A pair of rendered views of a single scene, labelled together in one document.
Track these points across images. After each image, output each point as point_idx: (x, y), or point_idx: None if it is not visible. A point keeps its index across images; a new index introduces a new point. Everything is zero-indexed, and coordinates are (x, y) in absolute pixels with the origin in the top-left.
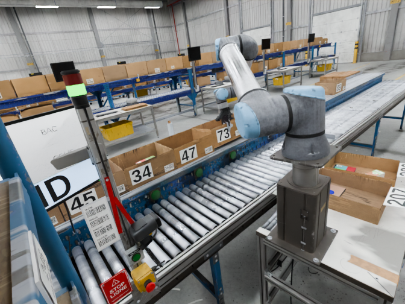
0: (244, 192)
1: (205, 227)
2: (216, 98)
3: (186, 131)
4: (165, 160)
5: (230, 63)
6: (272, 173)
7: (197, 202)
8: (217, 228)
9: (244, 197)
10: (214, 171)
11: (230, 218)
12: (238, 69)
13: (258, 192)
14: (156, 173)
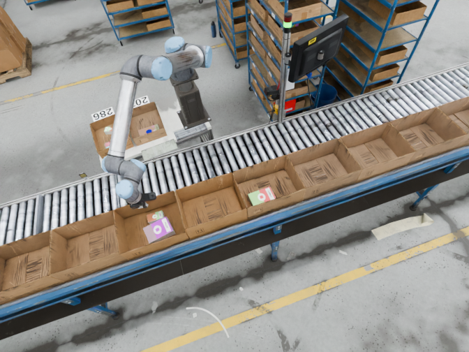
0: (192, 159)
1: None
2: (137, 186)
3: (194, 226)
4: (244, 172)
5: (181, 55)
6: (153, 171)
7: (231, 162)
8: (229, 136)
9: (197, 152)
10: None
11: (218, 140)
12: (183, 52)
13: (183, 155)
14: (257, 174)
